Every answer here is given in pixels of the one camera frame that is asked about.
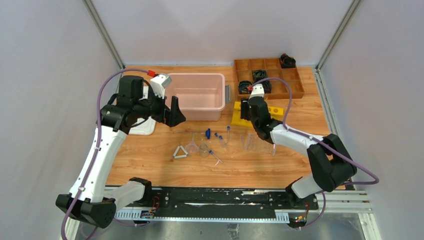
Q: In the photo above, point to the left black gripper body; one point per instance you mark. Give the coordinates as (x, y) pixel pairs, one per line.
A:
(166, 112)

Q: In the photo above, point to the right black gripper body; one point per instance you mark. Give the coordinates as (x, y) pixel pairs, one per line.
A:
(255, 124)

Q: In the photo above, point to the yellow test tube rack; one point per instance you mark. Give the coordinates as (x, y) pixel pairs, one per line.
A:
(275, 112)

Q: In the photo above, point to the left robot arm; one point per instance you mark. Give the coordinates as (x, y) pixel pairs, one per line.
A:
(136, 99)

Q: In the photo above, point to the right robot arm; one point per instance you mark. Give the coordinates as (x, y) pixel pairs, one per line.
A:
(328, 158)

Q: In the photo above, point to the white bin lid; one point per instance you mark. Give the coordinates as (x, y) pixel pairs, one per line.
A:
(148, 127)

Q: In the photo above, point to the blue capped tube long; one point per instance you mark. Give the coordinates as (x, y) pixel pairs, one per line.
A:
(228, 128)

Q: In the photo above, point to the clear plastic well plate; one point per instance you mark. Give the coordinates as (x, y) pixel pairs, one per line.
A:
(251, 142)

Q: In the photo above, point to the wooden compartment tray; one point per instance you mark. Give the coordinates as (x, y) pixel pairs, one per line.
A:
(244, 70)

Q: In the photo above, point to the pink plastic bin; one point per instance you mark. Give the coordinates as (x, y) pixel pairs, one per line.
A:
(201, 96)

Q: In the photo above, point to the clear plastic funnel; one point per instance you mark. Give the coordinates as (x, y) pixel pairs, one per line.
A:
(192, 147)

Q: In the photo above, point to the white clay triangle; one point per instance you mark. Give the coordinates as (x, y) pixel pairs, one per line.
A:
(180, 152)

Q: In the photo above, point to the small glass beaker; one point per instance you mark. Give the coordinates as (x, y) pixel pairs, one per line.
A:
(204, 150)

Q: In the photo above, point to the blue capped tube front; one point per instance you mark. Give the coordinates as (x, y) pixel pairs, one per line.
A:
(218, 160)

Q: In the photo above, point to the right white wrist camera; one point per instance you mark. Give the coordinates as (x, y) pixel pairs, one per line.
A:
(257, 90)

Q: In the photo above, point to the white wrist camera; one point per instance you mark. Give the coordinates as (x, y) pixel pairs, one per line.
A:
(257, 90)
(159, 84)

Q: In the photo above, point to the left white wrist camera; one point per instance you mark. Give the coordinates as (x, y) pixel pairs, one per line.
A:
(159, 84)

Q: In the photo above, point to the black cable coil corner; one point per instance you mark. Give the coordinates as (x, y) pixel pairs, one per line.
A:
(287, 62)

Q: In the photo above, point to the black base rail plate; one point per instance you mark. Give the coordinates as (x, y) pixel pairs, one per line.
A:
(207, 204)

